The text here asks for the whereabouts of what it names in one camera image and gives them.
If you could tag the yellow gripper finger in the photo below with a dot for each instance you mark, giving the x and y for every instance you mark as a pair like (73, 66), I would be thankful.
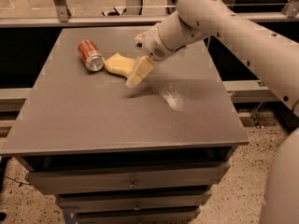
(141, 68)
(140, 38)

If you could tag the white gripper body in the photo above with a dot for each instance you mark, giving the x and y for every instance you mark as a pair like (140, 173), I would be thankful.
(153, 44)

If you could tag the yellow wavy sponge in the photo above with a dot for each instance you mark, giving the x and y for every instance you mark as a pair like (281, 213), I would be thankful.
(119, 65)

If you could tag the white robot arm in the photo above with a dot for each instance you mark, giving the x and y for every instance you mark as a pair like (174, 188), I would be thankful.
(272, 58)

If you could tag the red coke can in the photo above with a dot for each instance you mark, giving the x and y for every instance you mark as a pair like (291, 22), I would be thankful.
(90, 55)

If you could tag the grey drawer cabinet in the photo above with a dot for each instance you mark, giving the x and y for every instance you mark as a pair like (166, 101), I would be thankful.
(76, 120)

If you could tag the middle grey drawer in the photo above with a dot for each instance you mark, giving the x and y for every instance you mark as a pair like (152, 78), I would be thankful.
(134, 201)

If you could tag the grey drawer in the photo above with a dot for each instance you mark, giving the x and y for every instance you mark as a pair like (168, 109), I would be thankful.
(139, 217)
(129, 178)
(134, 201)

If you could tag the top grey drawer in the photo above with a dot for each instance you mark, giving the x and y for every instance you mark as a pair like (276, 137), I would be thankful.
(129, 178)

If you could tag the bottom grey drawer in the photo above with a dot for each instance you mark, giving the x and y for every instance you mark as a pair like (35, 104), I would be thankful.
(139, 217)

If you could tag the metal window rail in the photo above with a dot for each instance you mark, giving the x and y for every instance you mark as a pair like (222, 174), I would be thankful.
(125, 20)

